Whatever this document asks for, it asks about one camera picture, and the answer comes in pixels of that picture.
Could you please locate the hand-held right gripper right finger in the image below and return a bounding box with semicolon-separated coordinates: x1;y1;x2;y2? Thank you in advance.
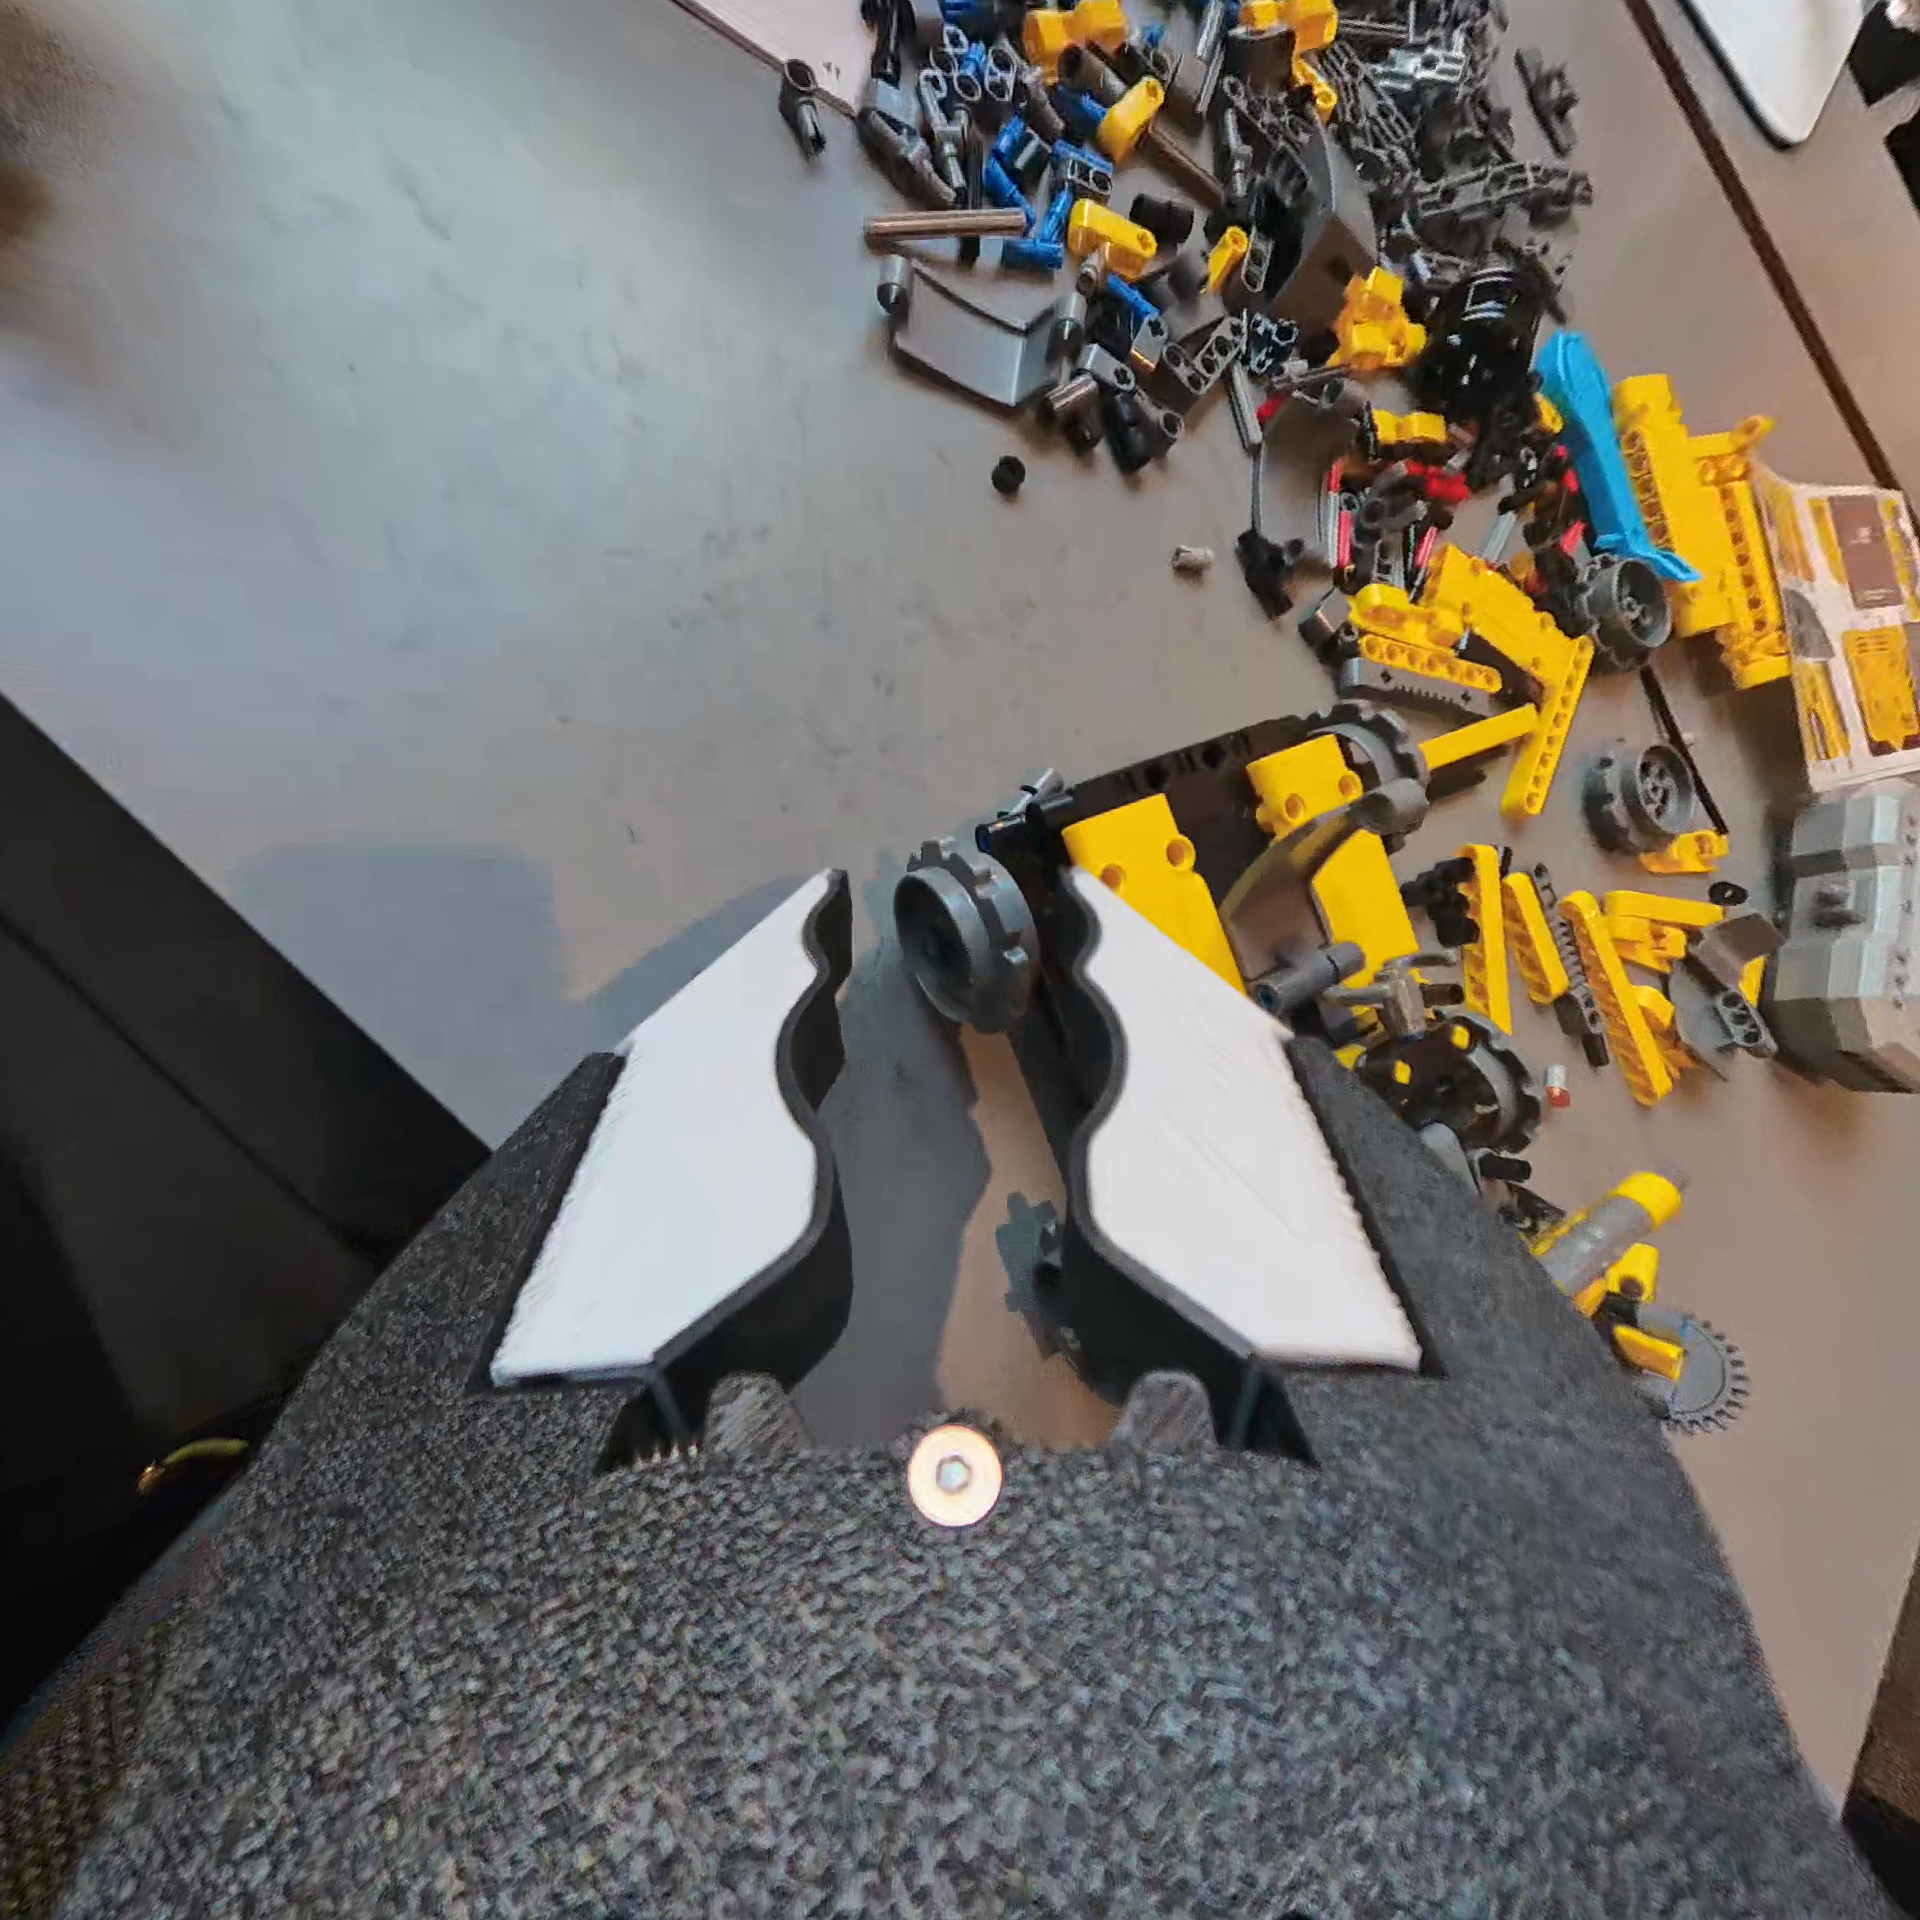
1050;866;1424;1391

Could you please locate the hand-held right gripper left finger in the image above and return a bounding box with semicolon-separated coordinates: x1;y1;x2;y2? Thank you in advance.
489;866;858;1391

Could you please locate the pile of building bricks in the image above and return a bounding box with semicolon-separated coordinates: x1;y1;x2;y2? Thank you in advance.
855;0;1788;1114

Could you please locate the grey desk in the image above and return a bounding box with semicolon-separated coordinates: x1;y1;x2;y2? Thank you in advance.
0;0;1920;1801

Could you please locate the yellow black brick vehicle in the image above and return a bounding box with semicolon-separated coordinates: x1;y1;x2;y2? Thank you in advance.
892;702;1753;1438

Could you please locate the yellow beam with holes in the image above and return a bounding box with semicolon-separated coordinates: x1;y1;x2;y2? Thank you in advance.
1339;632;1548;712

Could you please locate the grey toothed wheel hub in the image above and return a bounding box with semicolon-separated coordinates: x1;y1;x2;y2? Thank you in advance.
1576;555;1674;671
1579;743;1705;857

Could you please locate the long yellow brick panel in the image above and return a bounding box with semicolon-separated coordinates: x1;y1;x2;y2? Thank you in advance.
1687;422;1797;694
1347;544;1596;707
1610;374;1748;641

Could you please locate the long black axle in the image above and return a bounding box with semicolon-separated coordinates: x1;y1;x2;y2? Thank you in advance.
1640;667;1728;835

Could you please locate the light grey battery box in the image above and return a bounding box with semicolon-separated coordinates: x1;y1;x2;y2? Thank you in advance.
1763;779;1920;1097

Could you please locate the blue brick separator tool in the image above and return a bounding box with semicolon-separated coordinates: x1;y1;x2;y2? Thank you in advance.
1535;329;1705;587

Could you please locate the yellow grey sticker sheet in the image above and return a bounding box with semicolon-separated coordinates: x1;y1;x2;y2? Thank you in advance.
1747;464;1920;798

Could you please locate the grey curved panel piece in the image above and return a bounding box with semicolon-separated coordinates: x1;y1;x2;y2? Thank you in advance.
877;256;1089;410

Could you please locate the adjoining grey table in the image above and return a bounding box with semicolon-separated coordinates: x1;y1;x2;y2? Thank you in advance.
1627;0;1920;482

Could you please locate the instruction sheet on stand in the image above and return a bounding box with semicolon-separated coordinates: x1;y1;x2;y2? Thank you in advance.
1681;0;1876;154

